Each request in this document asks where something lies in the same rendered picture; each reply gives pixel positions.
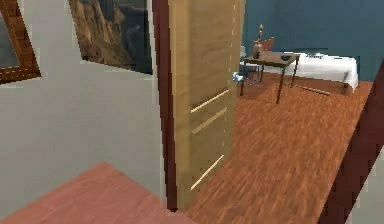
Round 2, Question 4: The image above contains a light wooden room door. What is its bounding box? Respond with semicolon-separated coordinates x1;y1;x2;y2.
167;0;247;212

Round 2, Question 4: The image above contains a dark wooden table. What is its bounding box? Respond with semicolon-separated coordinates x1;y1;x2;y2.
239;51;302;105

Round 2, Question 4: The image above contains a red wooden chair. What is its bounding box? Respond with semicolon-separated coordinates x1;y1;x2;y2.
252;36;276;53

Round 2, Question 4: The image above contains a wooden baseball bat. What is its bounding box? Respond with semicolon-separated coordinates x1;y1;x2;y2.
293;84;332;97

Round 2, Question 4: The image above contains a white bed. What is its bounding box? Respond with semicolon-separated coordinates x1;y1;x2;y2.
263;50;360;94

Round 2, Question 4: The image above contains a dark red door frame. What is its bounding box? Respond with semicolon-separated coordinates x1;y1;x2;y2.
151;0;384;224

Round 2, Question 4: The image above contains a mountain landscape wall picture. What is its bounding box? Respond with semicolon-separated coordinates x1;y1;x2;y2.
68;0;154;76

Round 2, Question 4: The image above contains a brown framed wall picture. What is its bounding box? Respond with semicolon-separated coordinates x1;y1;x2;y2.
0;0;42;85

